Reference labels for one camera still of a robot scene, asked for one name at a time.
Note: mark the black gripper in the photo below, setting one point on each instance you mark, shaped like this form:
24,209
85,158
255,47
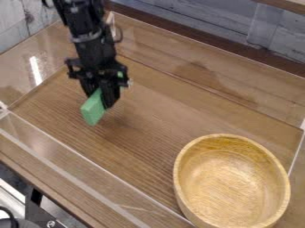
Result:
97,68

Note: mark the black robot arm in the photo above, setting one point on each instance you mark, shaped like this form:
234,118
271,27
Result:
82,17

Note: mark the green rectangular block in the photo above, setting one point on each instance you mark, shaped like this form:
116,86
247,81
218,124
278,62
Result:
93,109

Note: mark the black table leg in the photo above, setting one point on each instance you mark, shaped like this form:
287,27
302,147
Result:
37,196

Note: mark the brown wooden bowl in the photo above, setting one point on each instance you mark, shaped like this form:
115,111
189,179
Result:
231,183

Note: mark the clear acrylic corner bracket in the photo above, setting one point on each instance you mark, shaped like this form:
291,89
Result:
111,21

